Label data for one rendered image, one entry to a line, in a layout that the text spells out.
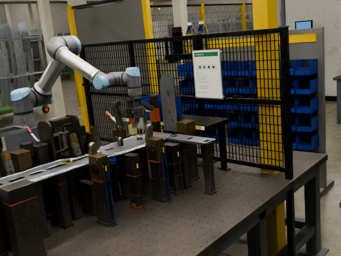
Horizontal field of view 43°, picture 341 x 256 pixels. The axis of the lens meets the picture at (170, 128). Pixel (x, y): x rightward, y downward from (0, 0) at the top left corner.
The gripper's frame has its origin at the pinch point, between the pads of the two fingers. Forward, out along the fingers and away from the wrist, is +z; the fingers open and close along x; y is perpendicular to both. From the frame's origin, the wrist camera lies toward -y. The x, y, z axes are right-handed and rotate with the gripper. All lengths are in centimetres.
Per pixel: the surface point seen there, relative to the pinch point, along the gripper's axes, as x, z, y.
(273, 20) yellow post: 48, -53, -63
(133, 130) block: -15.7, 3.1, -6.5
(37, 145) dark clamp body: -23, -2, 52
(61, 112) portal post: -622, 90, -324
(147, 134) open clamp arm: 12.2, -0.7, 7.5
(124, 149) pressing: 3.6, 6.1, 17.4
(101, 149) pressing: -9.6, 6.0, 22.5
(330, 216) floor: 36, 106, -160
